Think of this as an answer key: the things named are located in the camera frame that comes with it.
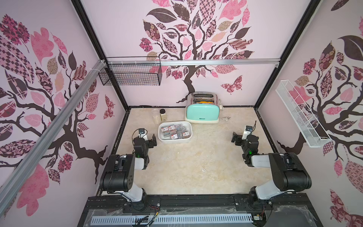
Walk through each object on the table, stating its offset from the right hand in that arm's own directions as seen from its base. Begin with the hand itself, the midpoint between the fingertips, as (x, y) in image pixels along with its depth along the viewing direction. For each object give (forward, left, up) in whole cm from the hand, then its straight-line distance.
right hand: (239, 134), depth 94 cm
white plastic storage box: (+5, +45, -3) cm, 45 cm away
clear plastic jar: (+16, +59, +2) cm, 61 cm away
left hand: (-1, +64, 0) cm, 64 cm away
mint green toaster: (+17, +25, +10) cm, 32 cm away
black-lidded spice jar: (+19, +54, 0) cm, 58 cm away
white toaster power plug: (+18, +4, -5) cm, 19 cm away
